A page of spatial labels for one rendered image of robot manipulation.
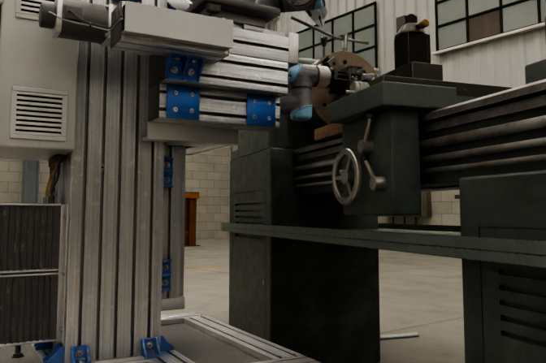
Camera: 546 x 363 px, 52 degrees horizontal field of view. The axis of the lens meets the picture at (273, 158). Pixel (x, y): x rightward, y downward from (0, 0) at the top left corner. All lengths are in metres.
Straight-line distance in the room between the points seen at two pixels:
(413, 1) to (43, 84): 9.76
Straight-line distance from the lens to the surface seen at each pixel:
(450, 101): 1.49
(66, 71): 1.53
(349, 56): 2.26
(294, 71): 1.90
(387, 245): 1.35
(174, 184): 1.67
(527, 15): 9.57
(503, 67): 9.62
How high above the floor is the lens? 0.61
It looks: 6 degrees up
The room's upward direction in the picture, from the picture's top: straight up
